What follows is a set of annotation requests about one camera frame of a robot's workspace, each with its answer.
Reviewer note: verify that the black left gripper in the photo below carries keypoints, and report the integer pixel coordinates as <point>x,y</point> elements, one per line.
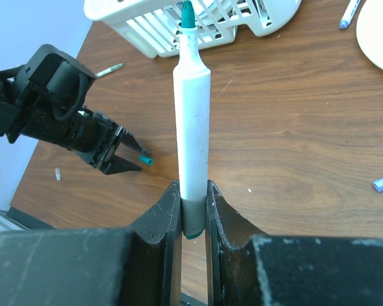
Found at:
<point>94,137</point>

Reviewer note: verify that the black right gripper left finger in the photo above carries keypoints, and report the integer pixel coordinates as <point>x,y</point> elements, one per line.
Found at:
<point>154,263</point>

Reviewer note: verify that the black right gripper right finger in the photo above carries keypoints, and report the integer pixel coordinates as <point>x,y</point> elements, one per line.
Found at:
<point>230,255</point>

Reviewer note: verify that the teal pen cap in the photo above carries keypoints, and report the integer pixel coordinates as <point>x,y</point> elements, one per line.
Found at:
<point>146,160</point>

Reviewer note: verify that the white pen with teal tip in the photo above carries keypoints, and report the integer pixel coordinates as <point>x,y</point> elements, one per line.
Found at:
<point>192,97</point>

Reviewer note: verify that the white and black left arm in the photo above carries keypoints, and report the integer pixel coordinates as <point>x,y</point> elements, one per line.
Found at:
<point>44,99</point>

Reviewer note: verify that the grey green pen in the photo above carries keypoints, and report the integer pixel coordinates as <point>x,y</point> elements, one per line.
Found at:
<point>109,70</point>

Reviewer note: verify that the white pen with blue end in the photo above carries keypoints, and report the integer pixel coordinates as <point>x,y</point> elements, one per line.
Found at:
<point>348,14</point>

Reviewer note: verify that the small clear plastic piece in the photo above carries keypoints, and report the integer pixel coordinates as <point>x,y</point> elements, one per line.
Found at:
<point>58,174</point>

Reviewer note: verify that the white plastic dish basket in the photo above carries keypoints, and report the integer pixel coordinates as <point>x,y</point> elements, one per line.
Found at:
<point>154,27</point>

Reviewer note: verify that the cream and blue plate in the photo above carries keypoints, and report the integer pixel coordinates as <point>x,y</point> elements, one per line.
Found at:
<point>369,32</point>

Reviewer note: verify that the aluminium frame rail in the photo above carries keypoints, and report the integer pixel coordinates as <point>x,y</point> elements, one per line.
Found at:
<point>17,220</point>

